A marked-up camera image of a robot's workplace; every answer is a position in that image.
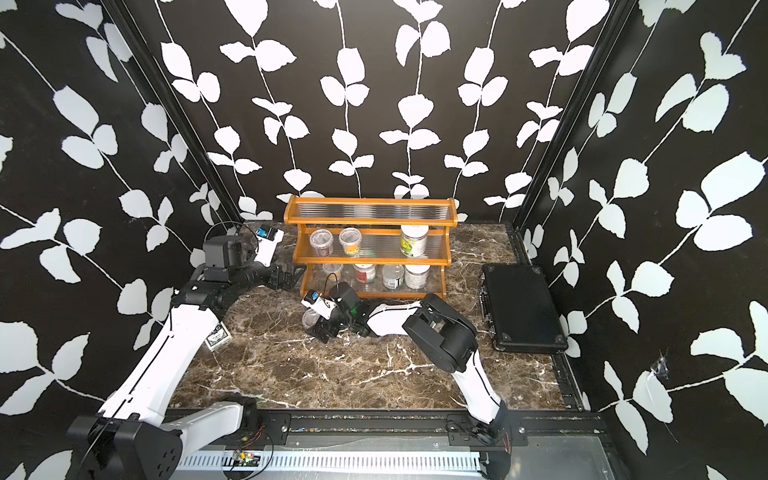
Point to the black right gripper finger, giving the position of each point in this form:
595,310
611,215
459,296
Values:
317,319
326,331

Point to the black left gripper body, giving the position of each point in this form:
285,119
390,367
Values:
251,276

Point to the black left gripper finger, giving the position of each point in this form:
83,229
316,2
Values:
291,273
286,284

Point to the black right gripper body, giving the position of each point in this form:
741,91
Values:
340,320

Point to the clear seed jar purple label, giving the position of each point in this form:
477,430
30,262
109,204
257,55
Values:
306,319

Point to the small seed jar orange label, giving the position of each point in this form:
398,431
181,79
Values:
333,271

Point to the clear seed jar dark contents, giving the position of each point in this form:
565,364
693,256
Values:
321,241

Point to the clear seed jar orange contents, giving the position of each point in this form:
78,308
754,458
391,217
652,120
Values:
350,239

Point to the large white jar green label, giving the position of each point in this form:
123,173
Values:
414,240

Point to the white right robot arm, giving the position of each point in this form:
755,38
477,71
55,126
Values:
445,337

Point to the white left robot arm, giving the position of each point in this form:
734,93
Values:
130,437

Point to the red white labelled jar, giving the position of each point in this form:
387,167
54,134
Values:
364,273

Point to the orange wooden three-tier shelf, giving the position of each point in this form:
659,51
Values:
379,221

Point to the large white labelled jar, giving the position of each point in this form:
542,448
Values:
416,276

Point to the small metal pull-tab can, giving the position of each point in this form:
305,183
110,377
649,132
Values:
392,276

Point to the playing card box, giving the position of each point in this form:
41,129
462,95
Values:
218,338

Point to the black hard case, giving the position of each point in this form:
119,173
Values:
519,309

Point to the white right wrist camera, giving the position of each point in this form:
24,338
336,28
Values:
323,306

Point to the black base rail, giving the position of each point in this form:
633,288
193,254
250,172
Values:
521,426

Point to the white slotted cable duct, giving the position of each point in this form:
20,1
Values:
448,463

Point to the small circuit board with wires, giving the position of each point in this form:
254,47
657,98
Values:
245,459

